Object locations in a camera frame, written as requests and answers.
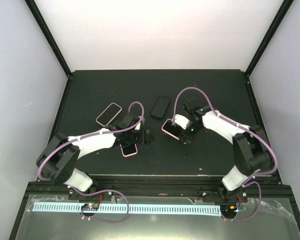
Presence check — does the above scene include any phone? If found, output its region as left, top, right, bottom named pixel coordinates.
left=150, top=95, right=171, bottom=119
left=161, top=118, right=183, bottom=141
left=120, top=144, right=138, bottom=158
left=95, top=102, right=122, bottom=127

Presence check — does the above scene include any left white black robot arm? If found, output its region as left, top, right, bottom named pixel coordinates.
left=36, top=113, right=153, bottom=200

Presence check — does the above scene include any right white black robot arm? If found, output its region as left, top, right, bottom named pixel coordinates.
left=172, top=102, right=278, bottom=202

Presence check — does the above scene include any phone in cream case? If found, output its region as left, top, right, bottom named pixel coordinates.
left=95, top=102, right=122, bottom=127

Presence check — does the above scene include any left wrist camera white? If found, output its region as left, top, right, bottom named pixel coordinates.
left=134, top=116, right=145, bottom=131

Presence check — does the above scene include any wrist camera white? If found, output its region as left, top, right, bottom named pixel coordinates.
left=173, top=114, right=190, bottom=130
left=134, top=116, right=145, bottom=131

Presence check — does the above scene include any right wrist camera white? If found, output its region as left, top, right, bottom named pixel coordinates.
left=173, top=114, right=190, bottom=130

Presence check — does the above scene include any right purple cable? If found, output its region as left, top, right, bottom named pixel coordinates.
left=173, top=86, right=278, bottom=180

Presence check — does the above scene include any purple cable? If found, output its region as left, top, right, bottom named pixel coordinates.
left=37, top=101, right=145, bottom=182
left=173, top=86, right=278, bottom=180

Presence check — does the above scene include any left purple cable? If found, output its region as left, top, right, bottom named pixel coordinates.
left=37, top=101, right=145, bottom=182

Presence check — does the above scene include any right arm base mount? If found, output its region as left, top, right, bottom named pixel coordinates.
left=199, top=185, right=248, bottom=204

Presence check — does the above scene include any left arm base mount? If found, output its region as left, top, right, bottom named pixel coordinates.
left=68, top=183, right=114, bottom=202

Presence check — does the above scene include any black aluminium rail frame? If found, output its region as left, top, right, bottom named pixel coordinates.
left=24, top=175, right=294, bottom=199

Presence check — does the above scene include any white slotted cable duct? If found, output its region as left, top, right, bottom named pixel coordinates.
left=32, top=202, right=222, bottom=217

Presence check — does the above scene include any right black corner post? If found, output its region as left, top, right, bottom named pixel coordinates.
left=245, top=0, right=294, bottom=77

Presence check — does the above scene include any black corner post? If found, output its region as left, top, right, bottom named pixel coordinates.
left=24, top=0, right=72, bottom=77
left=245, top=0, right=294, bottom=77

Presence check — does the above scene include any left black corner post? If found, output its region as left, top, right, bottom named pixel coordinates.
left=24, top=0, right=72, bottom=77

